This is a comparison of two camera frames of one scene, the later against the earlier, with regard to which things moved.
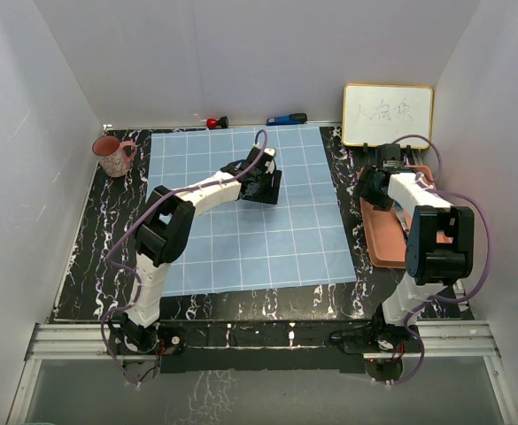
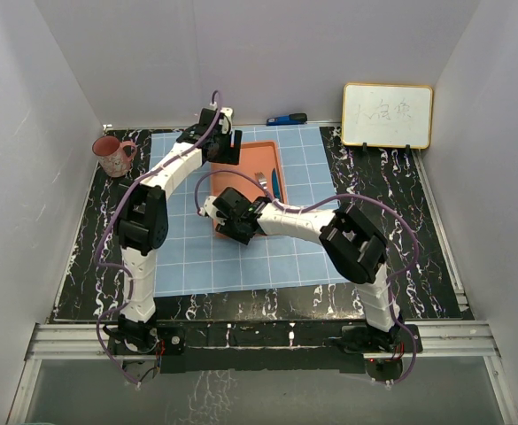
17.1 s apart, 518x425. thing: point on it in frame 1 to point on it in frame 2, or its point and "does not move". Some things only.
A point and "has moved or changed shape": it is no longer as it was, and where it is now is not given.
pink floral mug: x=112 y=156 does not move
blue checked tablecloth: x=300 y=239 does not move
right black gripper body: x=374 y=197 to x=229 y=227
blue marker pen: x=292 y=119 does not move
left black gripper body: x=266 y=191 to x=225 y=152
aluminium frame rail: x=440 y=340 does not move
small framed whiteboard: x=381 y=113 does not move
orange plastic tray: x=386 y=234 has moved or changed shape
